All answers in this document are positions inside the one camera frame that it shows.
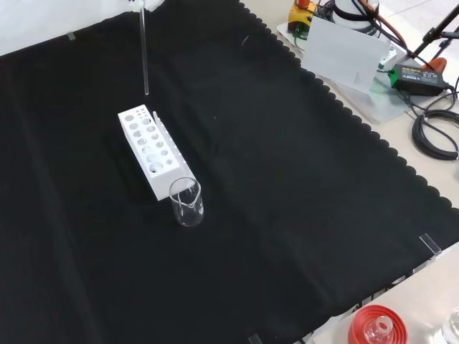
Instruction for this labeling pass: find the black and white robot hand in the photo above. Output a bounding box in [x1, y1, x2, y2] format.
[127, 0, 166, 12]

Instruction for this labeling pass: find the clear glass rod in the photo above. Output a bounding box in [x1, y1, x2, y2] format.
[138, 6, 150, 96]

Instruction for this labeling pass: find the white test tube rack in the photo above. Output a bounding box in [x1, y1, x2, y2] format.
[117, 104, 197, 201]

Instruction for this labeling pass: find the yellow emergency stop button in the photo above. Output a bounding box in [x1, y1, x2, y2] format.
[288, 0, 318, 33]

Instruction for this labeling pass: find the white card board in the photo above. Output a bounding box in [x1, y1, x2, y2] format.
[303, 16, 392, 94]

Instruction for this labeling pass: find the clear graduated glass beaker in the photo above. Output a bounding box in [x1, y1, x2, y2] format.
[168, 177, 205, 227]

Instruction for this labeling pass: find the black bench cloth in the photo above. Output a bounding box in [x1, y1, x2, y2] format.
[0, 0, 459, 344]

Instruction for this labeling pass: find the pale base board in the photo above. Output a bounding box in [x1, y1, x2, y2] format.
[275, 21, 426, 125]

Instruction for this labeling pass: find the black power adapter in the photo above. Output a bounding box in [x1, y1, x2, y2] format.
[389, 63, 449, 97]

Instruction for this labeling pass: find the black tripod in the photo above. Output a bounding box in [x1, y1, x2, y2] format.
[412, 0, 459, 62]

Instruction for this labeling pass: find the orange clamp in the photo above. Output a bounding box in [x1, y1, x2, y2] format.
[421, 57, 448, 75]

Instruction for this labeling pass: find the clear round-bottom flask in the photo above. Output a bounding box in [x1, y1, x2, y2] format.
[364, 315, 394, 344]

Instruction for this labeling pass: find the clear glass container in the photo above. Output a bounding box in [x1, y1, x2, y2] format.
[441, 306, 459, 344]

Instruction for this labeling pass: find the green cable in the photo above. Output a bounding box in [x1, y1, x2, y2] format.
[290, 27, 310, 50]

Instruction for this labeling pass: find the orange cable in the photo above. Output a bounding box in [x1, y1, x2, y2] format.
[353, 0, 413, 54]

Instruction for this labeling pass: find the black adapter cable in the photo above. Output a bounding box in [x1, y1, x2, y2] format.
[400, 85, 459, 120]

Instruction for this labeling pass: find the coiled black cable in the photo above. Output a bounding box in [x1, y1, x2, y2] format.
[411, 109, 459, 161]

